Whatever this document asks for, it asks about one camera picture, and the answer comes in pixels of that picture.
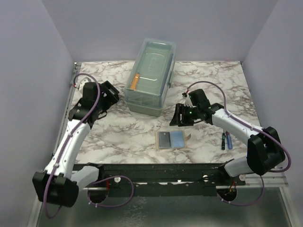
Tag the black card box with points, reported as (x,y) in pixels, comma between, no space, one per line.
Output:
(109,94)

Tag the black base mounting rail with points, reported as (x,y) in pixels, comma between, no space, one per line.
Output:
(162,180)

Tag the black VIP credit card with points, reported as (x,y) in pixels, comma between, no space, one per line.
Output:
(164,139)

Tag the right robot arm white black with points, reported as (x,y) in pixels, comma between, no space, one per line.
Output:
(263,150)

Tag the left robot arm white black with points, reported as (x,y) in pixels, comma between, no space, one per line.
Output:
(57,184)

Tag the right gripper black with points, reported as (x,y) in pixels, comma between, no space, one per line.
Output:
(176,120)

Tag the orange tool inside toolbox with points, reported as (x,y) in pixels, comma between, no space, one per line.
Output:
(135,81)

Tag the black green screwdriver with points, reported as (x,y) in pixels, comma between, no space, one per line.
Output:
(223,141)

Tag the translucent green plastic toolbox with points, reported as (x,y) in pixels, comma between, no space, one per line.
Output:
(155,64)

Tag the aluminium extrusion rail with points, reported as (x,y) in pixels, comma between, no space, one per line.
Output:
(275,180)

